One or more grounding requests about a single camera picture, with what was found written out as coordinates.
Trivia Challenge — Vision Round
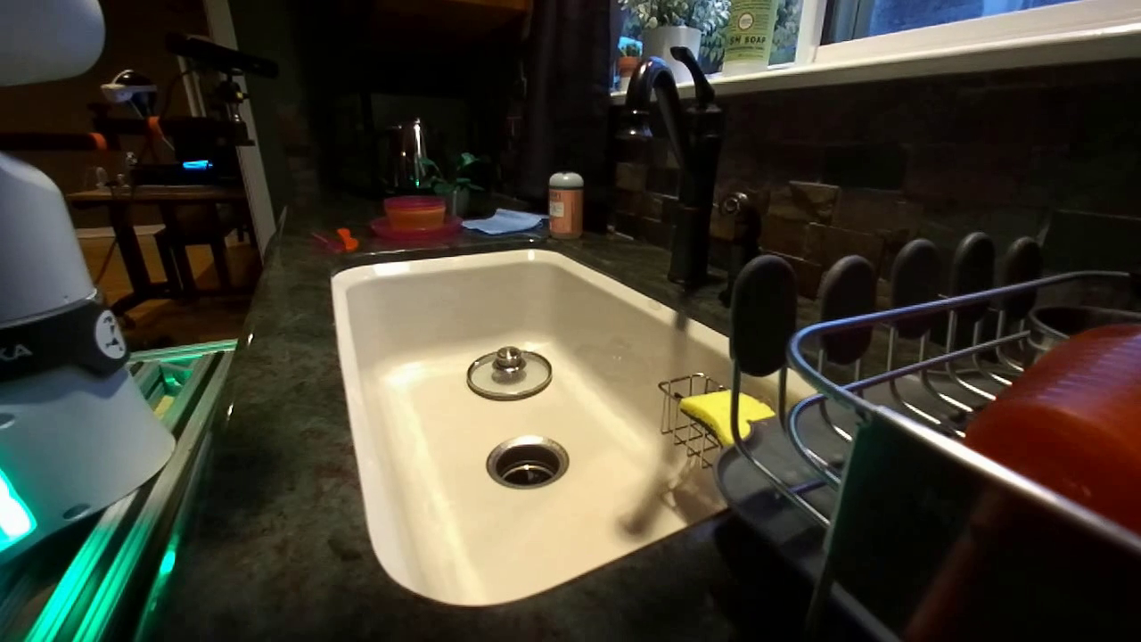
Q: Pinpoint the dark bronze faucet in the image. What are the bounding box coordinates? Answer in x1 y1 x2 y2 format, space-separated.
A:
625 48 724 294

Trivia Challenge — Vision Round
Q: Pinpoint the orange plastic cup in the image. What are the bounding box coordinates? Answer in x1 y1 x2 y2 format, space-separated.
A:
905 325 1141 642

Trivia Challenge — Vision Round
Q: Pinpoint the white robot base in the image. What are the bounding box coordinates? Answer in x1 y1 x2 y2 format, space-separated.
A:
0 155 174 564

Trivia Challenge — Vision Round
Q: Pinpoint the round metal sink stopper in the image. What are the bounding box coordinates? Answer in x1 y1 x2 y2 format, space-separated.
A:
465 348 552 400

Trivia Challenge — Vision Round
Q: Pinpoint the white ceramic sink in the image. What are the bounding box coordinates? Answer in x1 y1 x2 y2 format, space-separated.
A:
332 249 728 608

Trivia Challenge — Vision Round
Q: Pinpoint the sink drain hole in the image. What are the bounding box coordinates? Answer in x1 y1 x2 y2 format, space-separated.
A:
486 434 571 488

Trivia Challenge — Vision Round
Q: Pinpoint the blue dish cloth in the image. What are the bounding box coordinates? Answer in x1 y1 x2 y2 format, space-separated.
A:
461 206 546 236

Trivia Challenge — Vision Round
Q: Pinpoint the soap pump bottle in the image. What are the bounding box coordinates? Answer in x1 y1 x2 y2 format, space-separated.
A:
547 172 583 241

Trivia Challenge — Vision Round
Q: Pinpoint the yellow sponge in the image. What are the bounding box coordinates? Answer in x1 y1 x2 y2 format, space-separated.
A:
682 389 772 446

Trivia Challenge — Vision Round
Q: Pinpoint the red bowl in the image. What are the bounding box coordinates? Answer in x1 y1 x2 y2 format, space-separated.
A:
369 195 461 244

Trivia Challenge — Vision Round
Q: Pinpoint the dark side sprayer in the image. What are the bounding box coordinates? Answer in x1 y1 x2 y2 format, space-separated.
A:
721 193 758 300

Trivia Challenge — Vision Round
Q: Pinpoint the white potted plant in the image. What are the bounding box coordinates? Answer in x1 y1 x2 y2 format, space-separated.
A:
615 0 709 72

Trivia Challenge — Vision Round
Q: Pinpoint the grey dish drying rack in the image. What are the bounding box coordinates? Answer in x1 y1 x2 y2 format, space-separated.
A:
721 232 1141 642

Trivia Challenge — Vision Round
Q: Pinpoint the green dish soap bottle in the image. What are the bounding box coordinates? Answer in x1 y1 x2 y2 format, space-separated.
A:
724 0 777 72

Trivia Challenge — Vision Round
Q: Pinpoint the wooden table with gear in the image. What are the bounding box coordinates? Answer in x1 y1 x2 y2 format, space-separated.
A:
66 34 276 315

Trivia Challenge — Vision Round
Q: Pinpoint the wire sponge caddy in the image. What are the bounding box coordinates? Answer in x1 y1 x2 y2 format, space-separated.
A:
659 370 724 472

